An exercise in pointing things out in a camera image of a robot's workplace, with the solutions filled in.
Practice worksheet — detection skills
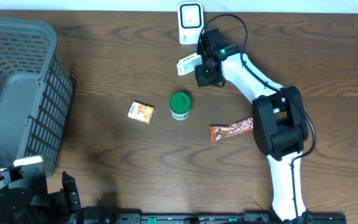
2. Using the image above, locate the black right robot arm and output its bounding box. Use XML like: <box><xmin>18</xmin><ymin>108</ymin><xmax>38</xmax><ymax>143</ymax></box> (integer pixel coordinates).
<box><xmin>195</xmin><ymin>29</ymin><xmax>310</xmax><ymax>223</ymax></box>

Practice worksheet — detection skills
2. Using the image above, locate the white green medicine box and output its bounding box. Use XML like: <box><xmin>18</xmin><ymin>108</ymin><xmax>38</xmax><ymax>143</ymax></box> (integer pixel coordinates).
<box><xmin>177</xmin><ymin>53</ymin><xmax>202</xmax><ymax>76</ymax></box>

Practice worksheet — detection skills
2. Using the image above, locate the white barcode scanner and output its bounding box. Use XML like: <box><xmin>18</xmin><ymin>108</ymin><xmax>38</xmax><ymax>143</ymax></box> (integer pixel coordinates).
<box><xmin>177</xmin><ymin>1</ymin><xmax>204</xmax><ymax>45</ymax></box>

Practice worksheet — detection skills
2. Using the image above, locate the orange chocolate bar wrapper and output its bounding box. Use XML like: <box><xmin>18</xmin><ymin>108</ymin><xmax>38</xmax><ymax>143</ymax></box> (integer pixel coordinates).
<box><xmin>209</xmin><ymin>117</ymin><xmax>254</xmax><ymax>143</ymax></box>

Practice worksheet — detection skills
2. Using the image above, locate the green lidded jar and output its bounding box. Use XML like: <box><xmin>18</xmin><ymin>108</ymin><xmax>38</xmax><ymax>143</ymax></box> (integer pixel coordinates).
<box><xmin>170</xmin><ymin>92</ymin><xmax>191</xmax><ymax>121</ymax></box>

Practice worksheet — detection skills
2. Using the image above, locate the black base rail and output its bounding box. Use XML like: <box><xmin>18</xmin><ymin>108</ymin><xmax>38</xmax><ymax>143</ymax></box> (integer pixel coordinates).
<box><xmin>71</xmin><ymin>207</ymin><xmax>347</xmax><ymax>224</ymax></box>

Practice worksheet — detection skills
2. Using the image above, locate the grey plastic basket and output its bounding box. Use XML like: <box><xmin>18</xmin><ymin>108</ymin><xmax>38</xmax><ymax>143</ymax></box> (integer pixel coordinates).
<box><xmin>0</xmin><ymin>17</ymin><xmax>74</xmax><ymax>175</ymax></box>

